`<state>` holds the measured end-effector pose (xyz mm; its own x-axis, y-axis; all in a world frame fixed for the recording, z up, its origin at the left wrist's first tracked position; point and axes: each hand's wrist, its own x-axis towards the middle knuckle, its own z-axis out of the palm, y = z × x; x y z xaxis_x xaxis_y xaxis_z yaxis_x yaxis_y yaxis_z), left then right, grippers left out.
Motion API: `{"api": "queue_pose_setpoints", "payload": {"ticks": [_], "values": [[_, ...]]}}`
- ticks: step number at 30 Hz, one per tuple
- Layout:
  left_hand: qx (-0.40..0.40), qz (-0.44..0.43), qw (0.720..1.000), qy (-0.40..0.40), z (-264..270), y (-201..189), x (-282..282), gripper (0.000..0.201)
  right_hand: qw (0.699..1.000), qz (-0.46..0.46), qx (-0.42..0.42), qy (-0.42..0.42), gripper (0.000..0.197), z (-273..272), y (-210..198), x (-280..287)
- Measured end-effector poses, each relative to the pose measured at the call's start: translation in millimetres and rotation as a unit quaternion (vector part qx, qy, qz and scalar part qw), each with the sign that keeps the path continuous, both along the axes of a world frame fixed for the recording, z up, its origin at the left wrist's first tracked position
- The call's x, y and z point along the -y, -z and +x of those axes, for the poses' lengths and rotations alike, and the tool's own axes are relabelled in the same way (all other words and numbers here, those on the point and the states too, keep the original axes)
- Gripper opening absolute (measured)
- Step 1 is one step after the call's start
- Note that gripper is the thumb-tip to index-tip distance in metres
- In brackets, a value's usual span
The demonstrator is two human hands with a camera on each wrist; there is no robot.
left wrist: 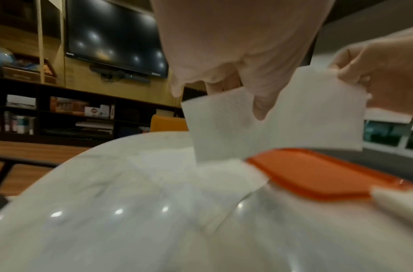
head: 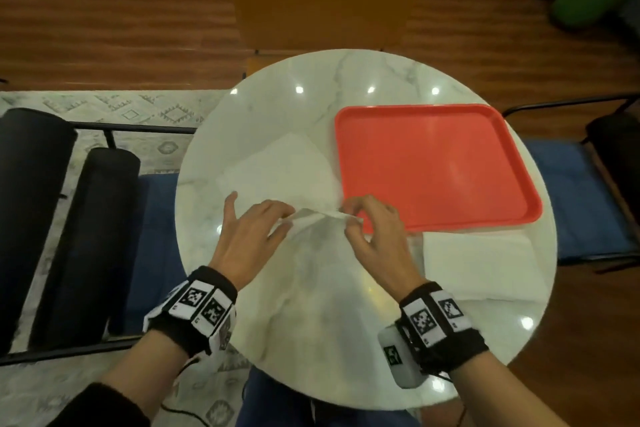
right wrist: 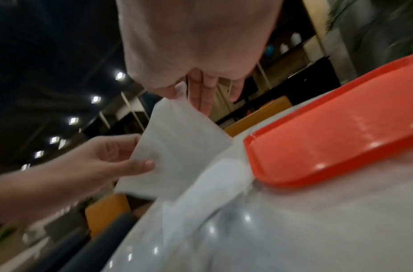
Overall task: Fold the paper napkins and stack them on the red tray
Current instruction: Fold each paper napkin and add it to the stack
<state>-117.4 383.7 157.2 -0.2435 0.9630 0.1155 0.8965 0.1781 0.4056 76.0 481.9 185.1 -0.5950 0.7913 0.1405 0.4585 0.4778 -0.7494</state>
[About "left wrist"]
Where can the person's left hand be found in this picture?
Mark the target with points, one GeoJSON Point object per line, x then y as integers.
{"type": "Point", "coordinates": [240, 34]}

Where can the person's right hand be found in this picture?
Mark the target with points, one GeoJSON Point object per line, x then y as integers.
{"type": "Point", "coordinates": [388, 74]}

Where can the red plastic tray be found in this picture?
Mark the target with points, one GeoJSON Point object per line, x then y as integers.
{"type": "Point", "coordinates": [310, 175]}

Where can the pile of white paper napkins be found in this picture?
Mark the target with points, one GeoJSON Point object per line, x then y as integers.
{"type": "Point", "coordinates": [210, 180]}

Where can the yellow upholstered chair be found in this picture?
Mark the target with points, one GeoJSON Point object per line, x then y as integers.
{"type": "Point", "coordinates": [168, 123]}

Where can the white box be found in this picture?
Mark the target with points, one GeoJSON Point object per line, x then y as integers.
{"type": "Point", "coordinates": [97, 111]}

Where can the orange box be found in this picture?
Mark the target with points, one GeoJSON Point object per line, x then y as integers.
{"type": "Point", "coordinates": [68, 105]}

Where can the wooden display stand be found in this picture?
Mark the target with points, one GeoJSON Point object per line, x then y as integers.
{"type": "Point", "coordinates": [40, 39]}

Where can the dark wooden shelf unit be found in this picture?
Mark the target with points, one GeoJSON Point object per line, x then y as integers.
{"type": "Point", "coordinates": [42, 124]}

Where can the blue globe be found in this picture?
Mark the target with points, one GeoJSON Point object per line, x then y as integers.
{"type": "Point", "coordinates": [0, 57]}

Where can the blue chair with black bolsters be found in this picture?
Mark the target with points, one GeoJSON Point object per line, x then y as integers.
{"type": "Point", "coordinates": [25, 160]}

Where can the black wall television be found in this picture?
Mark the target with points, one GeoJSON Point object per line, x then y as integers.
{"type": "Point", "coordinates": [115, 34]}

